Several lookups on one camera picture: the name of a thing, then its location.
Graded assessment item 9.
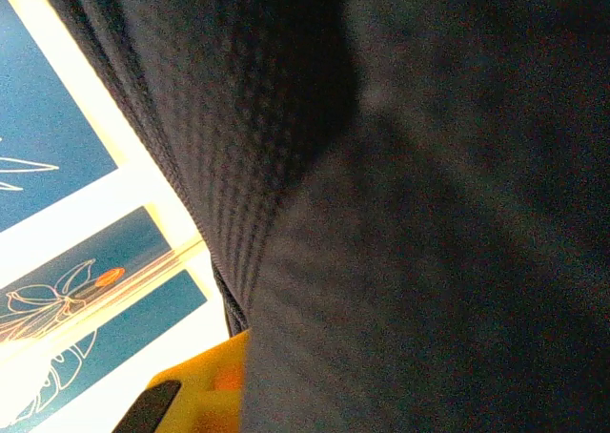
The navy blue backpack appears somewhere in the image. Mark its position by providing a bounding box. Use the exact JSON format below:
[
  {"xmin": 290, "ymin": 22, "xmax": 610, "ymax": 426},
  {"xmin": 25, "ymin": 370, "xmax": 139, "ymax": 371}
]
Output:
[{"xmin": 35, "ymin": 0, "xmax": 610, "ymax": 433}]

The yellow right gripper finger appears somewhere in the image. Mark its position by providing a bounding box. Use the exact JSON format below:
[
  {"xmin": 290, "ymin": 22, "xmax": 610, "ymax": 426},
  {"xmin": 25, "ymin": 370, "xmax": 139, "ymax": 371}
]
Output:
[{"xmin": 113, "ymin": 330, "xmax": 252, "ymax": 433}]

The blue floral wall panel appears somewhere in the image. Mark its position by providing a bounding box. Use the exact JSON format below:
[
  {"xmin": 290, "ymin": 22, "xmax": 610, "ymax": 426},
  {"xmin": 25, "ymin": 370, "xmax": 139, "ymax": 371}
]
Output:
[
  {"xmin": 0, "ymin": 0, "xmax": 119, "ymax": 234},
  {"xmin": 0, "ymin": 206, "xmax": 173, "ymax": 346},
  {"xmin": 0, "ymin": 268, "xmax": 210, "ymax": 433}
]

